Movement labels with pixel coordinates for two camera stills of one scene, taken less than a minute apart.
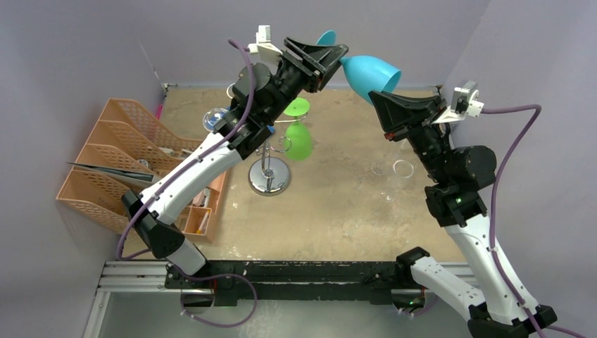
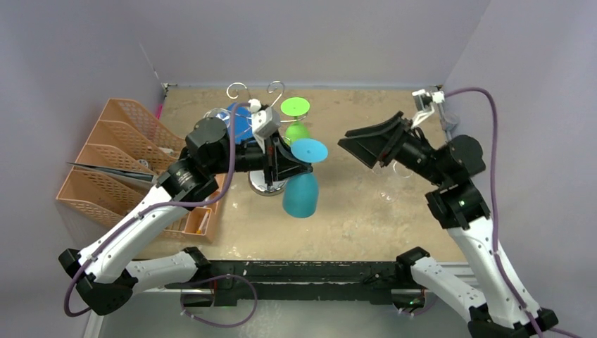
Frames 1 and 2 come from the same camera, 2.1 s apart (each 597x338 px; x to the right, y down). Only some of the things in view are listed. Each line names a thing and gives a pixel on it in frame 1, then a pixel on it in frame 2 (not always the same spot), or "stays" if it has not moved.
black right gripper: (412, 121) → (395, 144)
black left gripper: (315, 74) → (277, 155)
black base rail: (231, 281) stays
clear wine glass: (211, 117) stays
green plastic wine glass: (298, 141) stays
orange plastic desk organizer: (127, 136) stays
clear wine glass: (402, 167) stays
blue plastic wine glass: (365, 73) → (301, 191)
